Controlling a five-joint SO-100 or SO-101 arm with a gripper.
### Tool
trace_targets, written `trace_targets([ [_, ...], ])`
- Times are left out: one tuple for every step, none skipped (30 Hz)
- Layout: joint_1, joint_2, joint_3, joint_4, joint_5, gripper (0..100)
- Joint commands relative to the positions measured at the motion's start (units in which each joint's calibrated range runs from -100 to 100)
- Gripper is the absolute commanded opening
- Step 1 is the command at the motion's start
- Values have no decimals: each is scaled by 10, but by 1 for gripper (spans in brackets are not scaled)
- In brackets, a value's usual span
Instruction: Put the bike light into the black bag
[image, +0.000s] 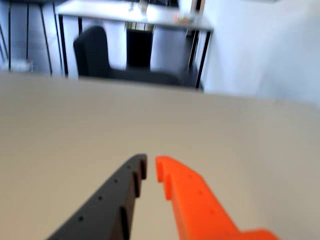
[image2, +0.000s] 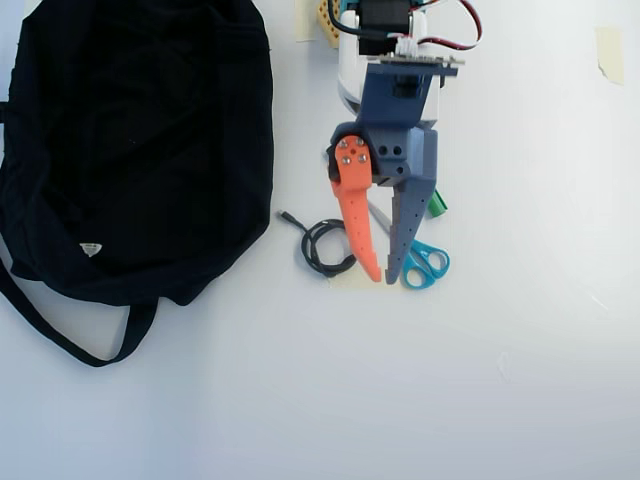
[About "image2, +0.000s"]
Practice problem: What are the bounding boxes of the yellow perforated plastic part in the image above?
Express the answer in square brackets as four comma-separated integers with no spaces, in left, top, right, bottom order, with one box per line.
[312,0,351,49]

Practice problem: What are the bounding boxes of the black marker with green cap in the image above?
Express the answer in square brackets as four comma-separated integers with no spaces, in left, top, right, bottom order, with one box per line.
[425,187,449,220]

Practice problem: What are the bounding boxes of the red and white servo wire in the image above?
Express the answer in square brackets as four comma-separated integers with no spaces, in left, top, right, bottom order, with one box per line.
[387,0,485,55]

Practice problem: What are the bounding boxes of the coiled black cable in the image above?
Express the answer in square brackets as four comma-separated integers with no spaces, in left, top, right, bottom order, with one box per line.
[276,209,359,279]

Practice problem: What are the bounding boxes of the teal handled scissors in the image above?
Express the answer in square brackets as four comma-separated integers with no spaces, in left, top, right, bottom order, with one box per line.
[367,199,451,290]

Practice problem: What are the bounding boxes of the torn beige masking tape piece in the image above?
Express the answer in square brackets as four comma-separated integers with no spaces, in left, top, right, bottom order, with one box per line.
[594,27,626,86]

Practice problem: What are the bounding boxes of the black fabric bag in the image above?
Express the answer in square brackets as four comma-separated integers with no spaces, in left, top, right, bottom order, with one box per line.
[0,0,276,369]

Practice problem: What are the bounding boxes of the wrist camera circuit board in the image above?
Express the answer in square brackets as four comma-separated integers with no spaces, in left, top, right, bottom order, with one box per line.
[367,53,466,69]

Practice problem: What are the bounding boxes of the long beige masking tape strip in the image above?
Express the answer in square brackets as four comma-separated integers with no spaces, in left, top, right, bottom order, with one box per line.
[327,272,401,291]

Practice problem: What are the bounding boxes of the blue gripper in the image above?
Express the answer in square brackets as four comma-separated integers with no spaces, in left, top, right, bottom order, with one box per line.
[327,62,459,286]

